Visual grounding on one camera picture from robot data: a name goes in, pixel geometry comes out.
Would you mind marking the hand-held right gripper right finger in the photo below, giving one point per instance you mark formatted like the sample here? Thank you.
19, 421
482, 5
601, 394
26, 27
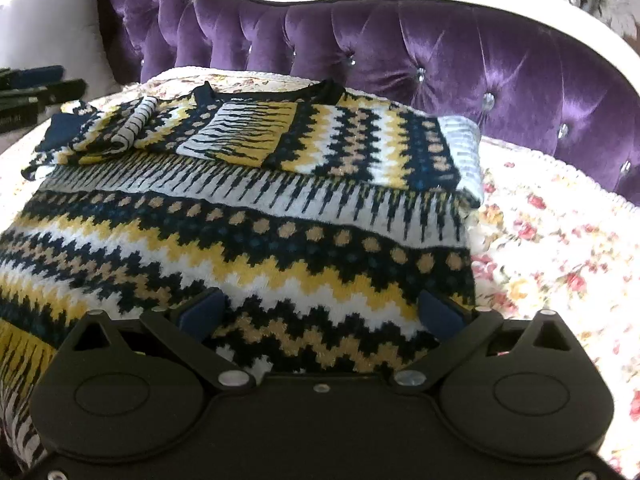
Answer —
440, 312

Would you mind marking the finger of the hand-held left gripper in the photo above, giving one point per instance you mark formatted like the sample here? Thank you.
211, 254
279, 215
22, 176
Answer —
55, 92
37, 74

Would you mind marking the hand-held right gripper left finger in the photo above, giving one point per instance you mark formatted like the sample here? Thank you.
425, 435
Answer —
202, 312

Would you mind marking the yellow black white patterned sweater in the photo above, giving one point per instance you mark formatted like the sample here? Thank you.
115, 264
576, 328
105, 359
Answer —
250, 240

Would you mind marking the white pillow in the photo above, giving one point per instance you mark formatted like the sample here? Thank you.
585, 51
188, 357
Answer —
50, 25

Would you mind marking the floral bed blanket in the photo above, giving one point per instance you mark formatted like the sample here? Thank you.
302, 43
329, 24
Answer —
550, 260

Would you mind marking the purple tufted headboard white frame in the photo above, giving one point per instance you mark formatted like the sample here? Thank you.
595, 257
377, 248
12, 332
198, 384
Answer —
400, 45

